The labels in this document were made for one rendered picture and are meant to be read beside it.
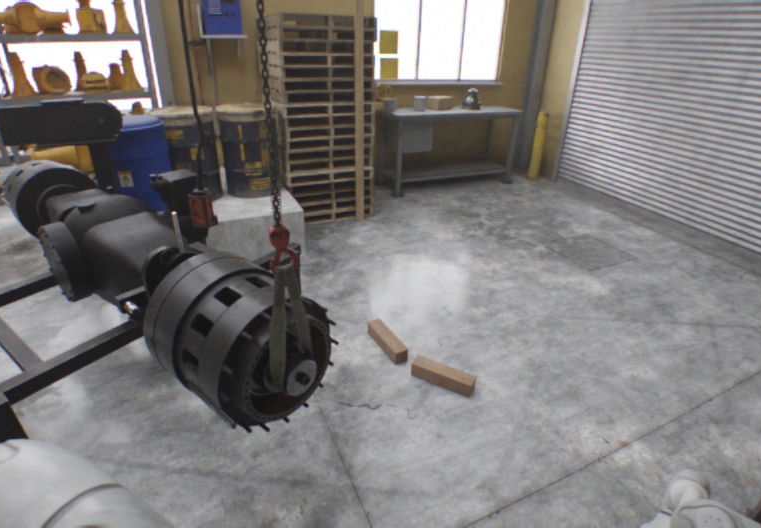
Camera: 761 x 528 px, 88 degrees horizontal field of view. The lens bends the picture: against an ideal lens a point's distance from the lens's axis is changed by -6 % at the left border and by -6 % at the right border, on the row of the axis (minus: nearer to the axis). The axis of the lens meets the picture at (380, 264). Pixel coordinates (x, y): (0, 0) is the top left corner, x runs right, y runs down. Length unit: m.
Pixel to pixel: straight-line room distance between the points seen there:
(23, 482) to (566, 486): 2.25
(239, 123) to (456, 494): 3.63
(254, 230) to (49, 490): 3.71
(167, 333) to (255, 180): 3.06
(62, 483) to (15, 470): 0.06
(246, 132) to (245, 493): 3.24
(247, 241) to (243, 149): 0.93
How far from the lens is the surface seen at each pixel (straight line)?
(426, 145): 6.11
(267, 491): 2.32
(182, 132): 4.40
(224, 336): 1.47
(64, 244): 2.56
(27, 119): 3.82
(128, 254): 2.20
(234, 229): 4.12
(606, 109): 6.92
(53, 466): 0.59
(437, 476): 2.35
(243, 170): 4.53
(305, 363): 1.52
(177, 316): 1.64
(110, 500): 0.54
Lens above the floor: 1.90
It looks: 28 degrees down
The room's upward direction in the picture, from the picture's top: 2 degrees clockwise
